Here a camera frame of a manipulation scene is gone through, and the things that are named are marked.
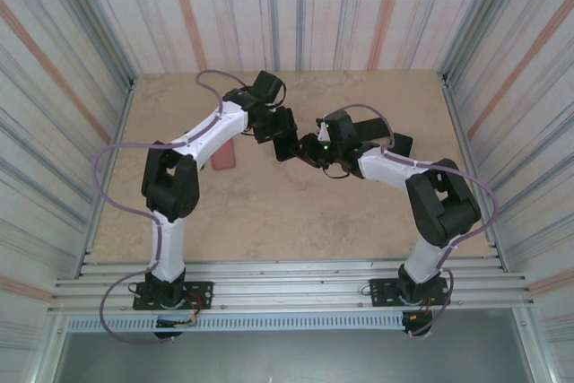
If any pink phone case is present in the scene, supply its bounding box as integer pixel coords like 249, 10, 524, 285
212, 139, 237, 172

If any black connector box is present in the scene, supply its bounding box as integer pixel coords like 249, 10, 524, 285
402, 310, 435, 339
153, 318, 186, 341

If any grey metal panel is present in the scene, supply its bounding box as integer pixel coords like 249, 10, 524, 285
53, 331, 537, 383

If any aluminium front rail frame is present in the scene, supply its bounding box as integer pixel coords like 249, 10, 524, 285
47, 258, 537, 318

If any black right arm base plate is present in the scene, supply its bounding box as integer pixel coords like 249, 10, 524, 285
370, 278, 451, 308

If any aluminium side rail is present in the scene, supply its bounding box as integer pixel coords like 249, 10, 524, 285
74, 75, 138, 279
440, 71, 510, 273

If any slotted grey cable tray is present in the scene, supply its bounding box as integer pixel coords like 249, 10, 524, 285
65, 313, 404, 333

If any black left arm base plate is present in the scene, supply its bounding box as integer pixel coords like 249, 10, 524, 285
133, 282, 213, 311

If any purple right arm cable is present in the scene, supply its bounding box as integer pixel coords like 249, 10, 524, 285
331, 104, 500, 339

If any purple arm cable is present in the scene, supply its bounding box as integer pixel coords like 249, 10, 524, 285
331, 104, 500, 339
95, 68, 248, 346

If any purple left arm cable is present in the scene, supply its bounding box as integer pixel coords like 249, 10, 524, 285
95, 68, 248, 346

